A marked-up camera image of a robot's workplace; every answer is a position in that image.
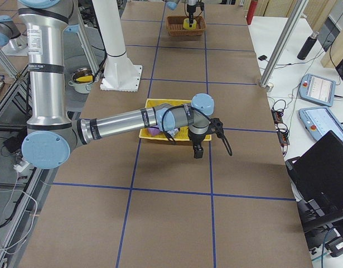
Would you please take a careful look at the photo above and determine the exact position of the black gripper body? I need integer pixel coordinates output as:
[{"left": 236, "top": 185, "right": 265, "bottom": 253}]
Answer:
[
  {"left": 188, "top": 132, "right": 207, "bottom": 146},
  {"left": 186, "top": 4, "right": 196, "bottom": 17}
]

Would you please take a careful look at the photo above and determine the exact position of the yellow clear tape roll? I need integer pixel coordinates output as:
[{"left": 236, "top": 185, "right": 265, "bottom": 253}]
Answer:
[{"left": 182, "top": 18, "right": 197, "bottom": 30}]

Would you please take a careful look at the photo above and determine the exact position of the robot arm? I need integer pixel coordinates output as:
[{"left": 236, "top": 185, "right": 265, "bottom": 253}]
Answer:
[
  {"left": 165, "top": 0, "right": 200, "bottom": 29},
  {"left": 18, "top": 1, "right": 221, "bottom": 169}
]

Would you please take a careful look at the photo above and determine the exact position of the yellow woven plastic basket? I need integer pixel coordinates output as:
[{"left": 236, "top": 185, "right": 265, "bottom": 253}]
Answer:
[{"left": 139, "top": 93, "right": 215, "bottom": 142}]

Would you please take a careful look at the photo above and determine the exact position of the brown wicker basket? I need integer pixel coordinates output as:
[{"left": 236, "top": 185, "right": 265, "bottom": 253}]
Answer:
[{"left": 166, "top": 16, "right": 206, "bottom": 36}]

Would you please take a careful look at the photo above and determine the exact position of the purple foam cube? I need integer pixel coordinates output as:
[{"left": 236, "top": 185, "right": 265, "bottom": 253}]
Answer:
[{"left": 147, "top": 126, "right": 161, "bottom": 137}]

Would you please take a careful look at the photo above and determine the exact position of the red cylinder bottle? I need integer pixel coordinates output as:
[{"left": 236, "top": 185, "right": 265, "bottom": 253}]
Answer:
[{"left": 246, "top": 0, "right": 258, "bottom": 25}]

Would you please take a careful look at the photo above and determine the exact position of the small black phone device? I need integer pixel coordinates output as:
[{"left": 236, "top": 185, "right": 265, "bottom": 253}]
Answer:
[{"left": 258, "top": 55, "right": 267, "bottom": 61}]

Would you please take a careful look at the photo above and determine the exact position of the black water bottle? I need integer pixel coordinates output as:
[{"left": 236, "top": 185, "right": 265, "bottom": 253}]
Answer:
[{"left": 297, "top": 31, "right": 319, "bottom": 60}]

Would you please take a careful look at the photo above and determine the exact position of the blue teach pendant near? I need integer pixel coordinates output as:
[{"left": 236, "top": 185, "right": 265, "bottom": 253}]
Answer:
[{"left": 298, "top": 107, "right": 343, "bottom": 142}]

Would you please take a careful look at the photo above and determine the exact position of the blue teach pendant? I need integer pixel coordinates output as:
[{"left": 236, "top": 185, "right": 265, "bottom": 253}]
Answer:
[
  {"left": 298, "top": 107, "right": 343, "bottom": 142},
  {"left": 299, "top": 74, "right": 336, "bottom": 107}
]

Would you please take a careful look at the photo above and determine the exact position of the black laptop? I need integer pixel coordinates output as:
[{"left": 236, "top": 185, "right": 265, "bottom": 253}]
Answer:
[{"left": 284, "top": 130, "right": 343, "bottom": 207}]

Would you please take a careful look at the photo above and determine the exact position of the white enamel pot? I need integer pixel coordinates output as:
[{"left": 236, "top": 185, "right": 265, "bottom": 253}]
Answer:
[{"left": 68, "top": 68, "right": 94, "bottom": 94}]

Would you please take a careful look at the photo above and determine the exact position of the blue teach pendant far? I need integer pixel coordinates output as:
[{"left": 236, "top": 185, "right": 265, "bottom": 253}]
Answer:
[{"left": 299, "top": 74, "right": 336, "bottom": 107}]

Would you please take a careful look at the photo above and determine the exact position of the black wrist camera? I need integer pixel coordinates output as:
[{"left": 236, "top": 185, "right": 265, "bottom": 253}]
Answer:
[{"left": 207, "top": 118, "right": 224, "bottom": 139}]

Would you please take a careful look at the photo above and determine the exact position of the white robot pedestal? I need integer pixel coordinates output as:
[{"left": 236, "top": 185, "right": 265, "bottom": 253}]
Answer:
[{"left": 93, "top": 0, "right": 142, "bottom": 92}]

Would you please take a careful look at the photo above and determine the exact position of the aluminium frame post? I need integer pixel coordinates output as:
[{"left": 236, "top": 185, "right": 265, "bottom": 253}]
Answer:
[{"left": 259, "top": 0, "right": 308, "bottom": 93}]

